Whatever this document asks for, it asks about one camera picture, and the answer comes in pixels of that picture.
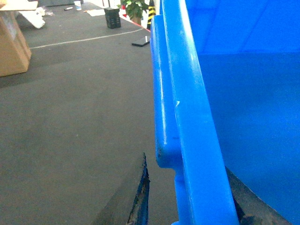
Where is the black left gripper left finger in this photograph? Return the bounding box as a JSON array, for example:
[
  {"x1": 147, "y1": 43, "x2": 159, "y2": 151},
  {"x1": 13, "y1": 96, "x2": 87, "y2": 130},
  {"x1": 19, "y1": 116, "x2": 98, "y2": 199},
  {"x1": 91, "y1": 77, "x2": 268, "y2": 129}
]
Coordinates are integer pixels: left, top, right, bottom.
[{"x1": 93, "y1": 152, "x2": 150, "y2": 225}]

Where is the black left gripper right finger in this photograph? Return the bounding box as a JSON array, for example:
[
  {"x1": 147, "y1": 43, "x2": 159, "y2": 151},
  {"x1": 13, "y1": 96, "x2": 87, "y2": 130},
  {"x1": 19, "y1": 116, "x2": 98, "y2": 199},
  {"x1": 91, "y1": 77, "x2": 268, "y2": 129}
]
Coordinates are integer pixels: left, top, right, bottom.
[{"x1": 226, "y1": 168, "x2": 290, "y2": 225}]

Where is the large blue plastic crate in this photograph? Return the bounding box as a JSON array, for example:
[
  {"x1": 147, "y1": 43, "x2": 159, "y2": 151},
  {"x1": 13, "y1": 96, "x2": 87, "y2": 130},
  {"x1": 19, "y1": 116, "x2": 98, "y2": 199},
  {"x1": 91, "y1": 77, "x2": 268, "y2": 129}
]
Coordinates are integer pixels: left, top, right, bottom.
[{"x1": 150, "y1": 0, "x2": 300, "y2": 225}]

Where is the large cardboard box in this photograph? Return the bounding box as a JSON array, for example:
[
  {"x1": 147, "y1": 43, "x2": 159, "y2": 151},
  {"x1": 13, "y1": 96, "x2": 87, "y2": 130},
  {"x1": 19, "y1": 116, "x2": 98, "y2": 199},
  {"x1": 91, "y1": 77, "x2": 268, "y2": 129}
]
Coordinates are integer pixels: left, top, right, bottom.
[{"x1": 0, "y1": 0, "x2": 38, "y2": 77}]

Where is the black plastic crate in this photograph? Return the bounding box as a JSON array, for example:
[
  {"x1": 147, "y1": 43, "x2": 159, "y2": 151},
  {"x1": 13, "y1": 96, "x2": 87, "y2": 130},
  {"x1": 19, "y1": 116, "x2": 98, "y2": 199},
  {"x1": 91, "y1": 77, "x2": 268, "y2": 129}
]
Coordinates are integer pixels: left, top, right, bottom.
[{"x1": 104, "y1": 7, "x2": 121, "y2": 29}]

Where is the yellow black striped bollard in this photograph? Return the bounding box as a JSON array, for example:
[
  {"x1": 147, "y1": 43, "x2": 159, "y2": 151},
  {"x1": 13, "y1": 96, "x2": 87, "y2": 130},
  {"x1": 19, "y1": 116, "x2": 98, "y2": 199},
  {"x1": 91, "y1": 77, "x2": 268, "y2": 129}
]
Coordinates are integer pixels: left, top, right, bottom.
[{"x1": 147, "y1": 0, "x2": 156, "y2": 30}]

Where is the green potted plant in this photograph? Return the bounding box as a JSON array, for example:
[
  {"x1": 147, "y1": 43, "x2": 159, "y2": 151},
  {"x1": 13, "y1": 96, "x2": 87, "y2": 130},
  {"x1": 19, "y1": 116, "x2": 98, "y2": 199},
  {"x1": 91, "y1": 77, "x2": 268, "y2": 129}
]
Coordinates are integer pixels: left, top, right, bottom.
[{"x1": 118, "y1": 0, "x2": 149, "y2": 25}]

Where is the white paper sheet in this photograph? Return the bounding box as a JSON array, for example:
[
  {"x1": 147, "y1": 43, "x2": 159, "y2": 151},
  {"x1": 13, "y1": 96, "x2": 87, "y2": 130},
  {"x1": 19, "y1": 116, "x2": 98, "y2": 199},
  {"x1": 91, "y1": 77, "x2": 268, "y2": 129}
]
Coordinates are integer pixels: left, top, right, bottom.
[{"x1": 86, "y1": 9, "x2": 105, "y2": 17}]

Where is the white paper cup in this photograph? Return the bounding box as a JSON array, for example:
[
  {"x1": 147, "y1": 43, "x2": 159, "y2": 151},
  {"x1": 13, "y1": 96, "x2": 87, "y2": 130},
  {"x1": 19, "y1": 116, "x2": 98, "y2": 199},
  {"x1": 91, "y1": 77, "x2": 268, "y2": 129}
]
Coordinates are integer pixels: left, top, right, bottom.
[{"x1": 74, "y1": 0, "x2": 82, "y2": 11}]

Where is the white foam piece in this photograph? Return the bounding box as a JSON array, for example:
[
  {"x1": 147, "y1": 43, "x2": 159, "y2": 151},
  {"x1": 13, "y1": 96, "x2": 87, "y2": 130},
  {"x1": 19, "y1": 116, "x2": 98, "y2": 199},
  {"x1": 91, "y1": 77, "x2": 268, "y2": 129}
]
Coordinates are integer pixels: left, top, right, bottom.
[{"x1": 19, "y1": 7, "x2": 45, "y2": 29}]

